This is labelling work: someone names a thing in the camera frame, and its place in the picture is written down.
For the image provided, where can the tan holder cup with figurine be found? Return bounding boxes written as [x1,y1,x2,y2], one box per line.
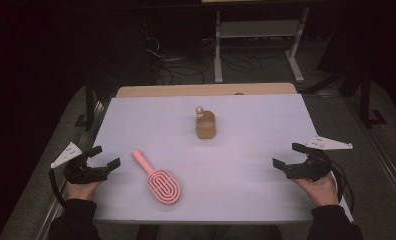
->
[195,105,217,140]

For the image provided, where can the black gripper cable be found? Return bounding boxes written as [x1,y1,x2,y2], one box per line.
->
[48,167,68,210]
[321,153,356,215]

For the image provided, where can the person's left hand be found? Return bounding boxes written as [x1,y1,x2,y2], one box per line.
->
[65,180,102,202]

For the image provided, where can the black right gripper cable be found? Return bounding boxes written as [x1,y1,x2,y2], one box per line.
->
[321,153,356,215]

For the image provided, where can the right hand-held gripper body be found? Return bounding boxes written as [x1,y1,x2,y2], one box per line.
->
[285,134,354,183]

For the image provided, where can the person's right hand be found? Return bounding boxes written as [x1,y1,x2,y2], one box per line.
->
[291,173,340,208]

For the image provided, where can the light wooden table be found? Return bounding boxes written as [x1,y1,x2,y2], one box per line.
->
[115,82,298,99]

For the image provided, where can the grey metal table frame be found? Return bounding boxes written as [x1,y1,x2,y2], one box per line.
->
[213,6,311,84]

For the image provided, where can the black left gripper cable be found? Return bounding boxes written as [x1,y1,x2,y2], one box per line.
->
[48,167,68,210]

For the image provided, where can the black metal stand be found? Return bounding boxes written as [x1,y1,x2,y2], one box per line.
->
[73,75,104,132]
[338,64,388,130]

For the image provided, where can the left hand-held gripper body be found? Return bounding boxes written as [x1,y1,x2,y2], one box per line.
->
[50,141,109,185]

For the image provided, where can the pink hairbrush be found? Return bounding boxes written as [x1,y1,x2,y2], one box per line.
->
[131,149,182,206]

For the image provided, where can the tangle of black floor cables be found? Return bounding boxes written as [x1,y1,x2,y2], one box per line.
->
[142,33,287,85]

